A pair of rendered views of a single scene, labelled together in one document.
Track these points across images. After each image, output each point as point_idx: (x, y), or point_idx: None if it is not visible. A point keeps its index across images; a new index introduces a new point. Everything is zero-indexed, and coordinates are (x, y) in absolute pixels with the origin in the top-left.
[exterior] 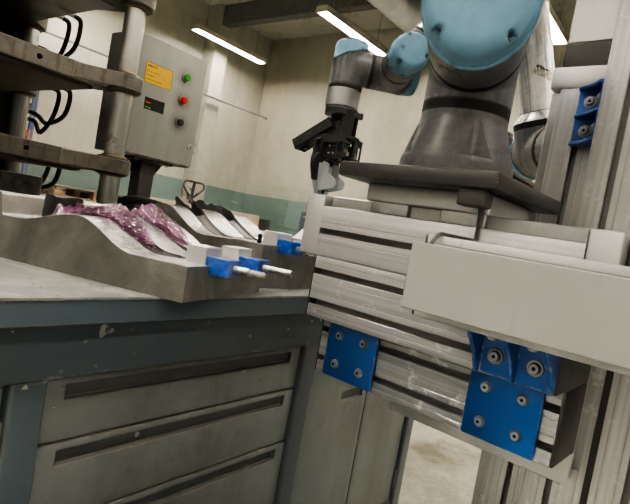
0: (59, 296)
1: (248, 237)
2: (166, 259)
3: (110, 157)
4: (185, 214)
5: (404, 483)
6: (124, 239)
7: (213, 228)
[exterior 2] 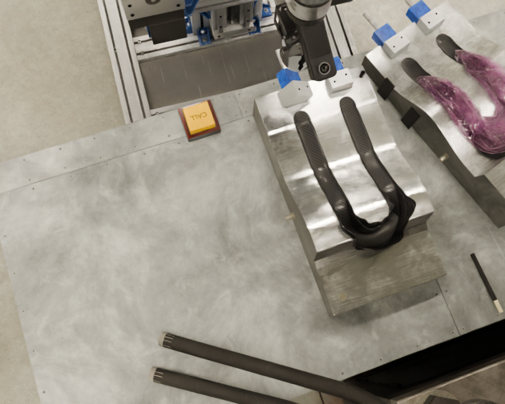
0: (503, 11)
1: (321, 179)
2: (455, 19)
3: (495, 403)
4: (406, 174)
5: (10, 305)
6: (479, 47)
7: (370, 171)
